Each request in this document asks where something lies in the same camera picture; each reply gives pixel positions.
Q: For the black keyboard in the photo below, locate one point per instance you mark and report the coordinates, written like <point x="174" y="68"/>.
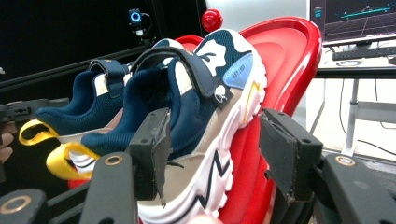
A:
<point x="364" y="53"/>

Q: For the computer monitor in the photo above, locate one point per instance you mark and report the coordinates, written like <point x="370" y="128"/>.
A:
<point x="358" y="18"/>

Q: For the black curtain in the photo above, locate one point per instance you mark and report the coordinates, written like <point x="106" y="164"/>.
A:
<point x="62" y="28"/>

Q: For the red and black shoe rack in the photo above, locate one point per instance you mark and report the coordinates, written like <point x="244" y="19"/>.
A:
<point x="286" y="62"/>

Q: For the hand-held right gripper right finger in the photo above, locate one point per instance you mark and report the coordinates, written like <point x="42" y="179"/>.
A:
<point x="289" y="155"/>

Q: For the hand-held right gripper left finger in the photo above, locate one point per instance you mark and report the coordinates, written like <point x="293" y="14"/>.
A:
<point x="149" y="155"/>

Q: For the grey metal desk frame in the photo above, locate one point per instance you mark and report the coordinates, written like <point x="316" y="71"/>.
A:
<point x="353" y="118"/>

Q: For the navy and white sneaker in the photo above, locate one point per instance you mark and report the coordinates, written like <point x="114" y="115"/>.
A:
<point x="87" y="109"/>
<point x="199" y="124"/>

